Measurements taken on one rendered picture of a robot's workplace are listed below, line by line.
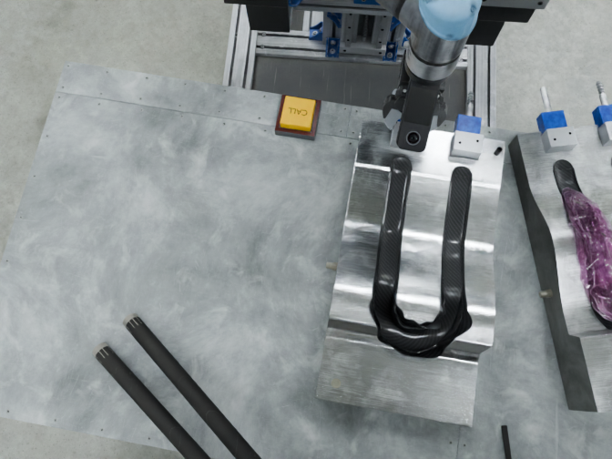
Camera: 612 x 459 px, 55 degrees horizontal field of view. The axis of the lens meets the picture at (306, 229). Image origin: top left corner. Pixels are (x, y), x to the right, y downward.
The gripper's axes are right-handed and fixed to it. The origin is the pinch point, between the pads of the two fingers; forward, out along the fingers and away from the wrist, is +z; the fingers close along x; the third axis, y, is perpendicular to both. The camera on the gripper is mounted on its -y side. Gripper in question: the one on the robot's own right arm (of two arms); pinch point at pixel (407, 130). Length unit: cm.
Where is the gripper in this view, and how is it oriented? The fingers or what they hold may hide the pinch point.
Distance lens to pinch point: 107.6
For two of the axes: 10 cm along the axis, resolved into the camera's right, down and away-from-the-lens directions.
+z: 0.1, 2.6, 9.7
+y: 1.8, -9.5, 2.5
